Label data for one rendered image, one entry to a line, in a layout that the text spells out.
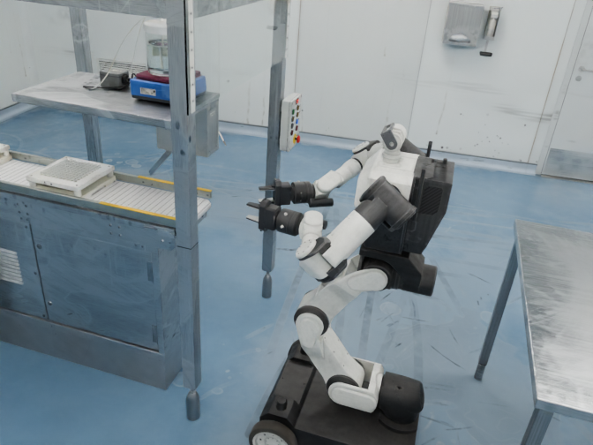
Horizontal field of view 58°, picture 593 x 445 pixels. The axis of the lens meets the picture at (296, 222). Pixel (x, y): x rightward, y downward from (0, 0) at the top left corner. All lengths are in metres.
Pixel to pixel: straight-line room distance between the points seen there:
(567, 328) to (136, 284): 1.64
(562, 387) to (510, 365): 1.46
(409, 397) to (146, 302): 1.17
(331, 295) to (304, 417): 0.57
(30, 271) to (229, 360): 1.04
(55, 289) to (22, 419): 0.57
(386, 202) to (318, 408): 1.12
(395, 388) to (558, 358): 0.76
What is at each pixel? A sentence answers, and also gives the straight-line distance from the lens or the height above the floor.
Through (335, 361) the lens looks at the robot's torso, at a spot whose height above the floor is 0.41.
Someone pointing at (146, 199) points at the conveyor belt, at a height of 0.94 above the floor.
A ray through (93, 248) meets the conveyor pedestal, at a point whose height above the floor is 0.72.
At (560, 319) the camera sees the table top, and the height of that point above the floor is 0.90.
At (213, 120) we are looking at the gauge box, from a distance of 2.13.
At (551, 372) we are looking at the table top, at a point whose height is 0.90.
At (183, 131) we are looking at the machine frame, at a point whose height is 1.35.
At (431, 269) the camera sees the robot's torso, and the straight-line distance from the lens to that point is 1.99.
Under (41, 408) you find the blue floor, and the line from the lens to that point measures 2.78.
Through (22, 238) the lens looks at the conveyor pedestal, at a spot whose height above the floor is 0.68.
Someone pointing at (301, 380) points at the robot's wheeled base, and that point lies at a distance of 2.49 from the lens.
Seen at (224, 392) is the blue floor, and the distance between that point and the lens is 2.70.
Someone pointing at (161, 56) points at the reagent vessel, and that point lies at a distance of 1.97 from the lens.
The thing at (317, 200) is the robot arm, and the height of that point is 1.01.
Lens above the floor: 1.95
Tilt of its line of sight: 29 degrees down
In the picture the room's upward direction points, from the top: 4 degrees clockwise
